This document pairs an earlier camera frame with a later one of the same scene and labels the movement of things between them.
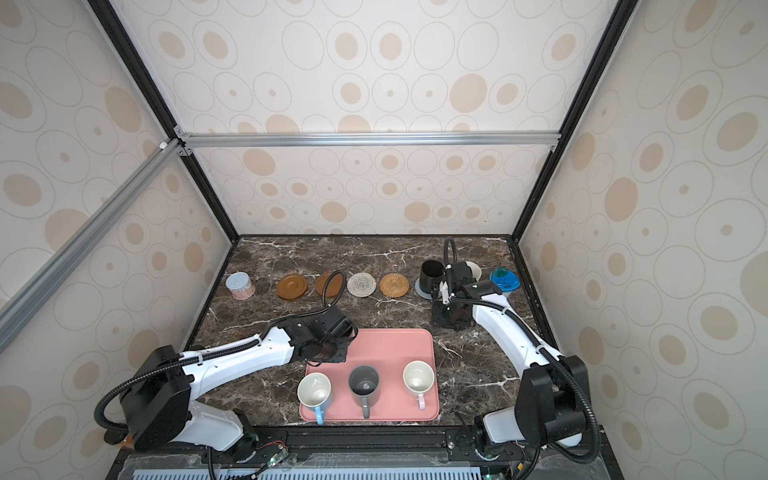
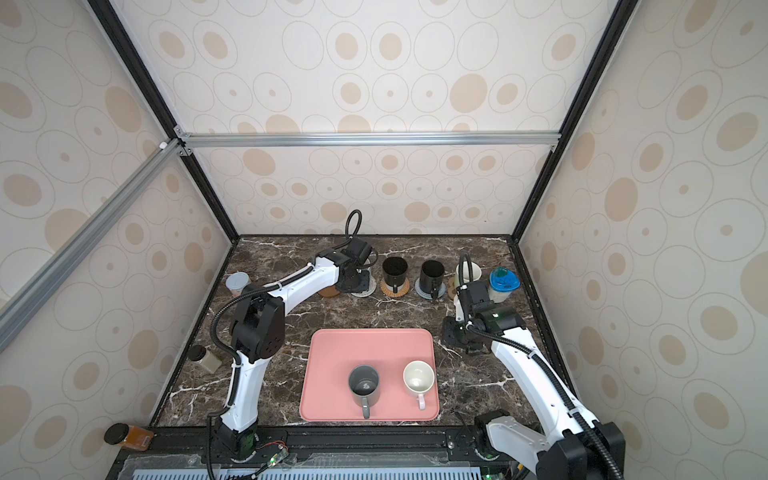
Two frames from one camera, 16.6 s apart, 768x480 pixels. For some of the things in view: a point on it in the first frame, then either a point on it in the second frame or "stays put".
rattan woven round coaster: (394, 285) stays put
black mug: (334, 350) -> (395, 271)
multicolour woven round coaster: (361, 285) stays put
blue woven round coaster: (420, 292) stays put
